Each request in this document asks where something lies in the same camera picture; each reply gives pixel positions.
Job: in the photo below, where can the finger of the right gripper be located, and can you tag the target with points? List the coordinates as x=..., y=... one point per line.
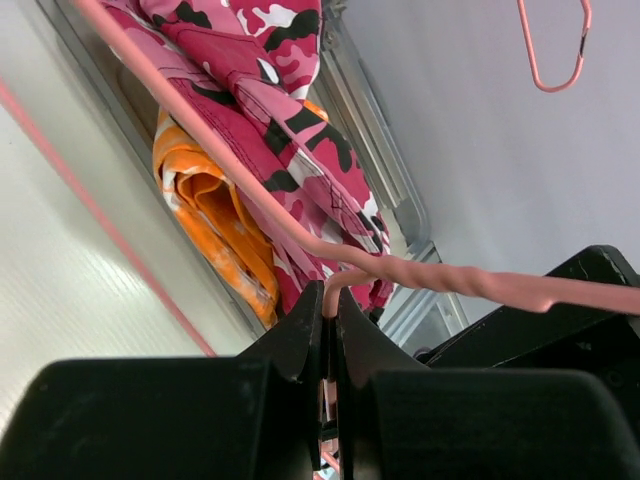
x=602, y=343

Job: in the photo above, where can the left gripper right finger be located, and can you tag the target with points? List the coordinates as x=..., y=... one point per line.
x=398, y=419

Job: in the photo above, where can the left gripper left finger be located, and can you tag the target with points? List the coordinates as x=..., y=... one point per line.
x=252, y=416

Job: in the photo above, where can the pink hanger with patterned trousers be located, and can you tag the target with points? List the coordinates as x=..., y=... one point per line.
x=526, y=292

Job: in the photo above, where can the orange white trousers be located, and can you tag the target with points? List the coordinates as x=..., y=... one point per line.
x=211, y=212

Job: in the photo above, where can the pink hanger with orange trousers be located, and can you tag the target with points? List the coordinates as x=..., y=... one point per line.
x=555, y=34

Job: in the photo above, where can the pink patterned trousers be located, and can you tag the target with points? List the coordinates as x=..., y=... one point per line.
x=246, y=67

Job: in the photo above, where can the clear plastic bin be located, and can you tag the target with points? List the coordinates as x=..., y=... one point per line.
x=344, y=91

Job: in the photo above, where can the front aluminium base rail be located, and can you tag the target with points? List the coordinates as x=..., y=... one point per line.
x=420, y=320

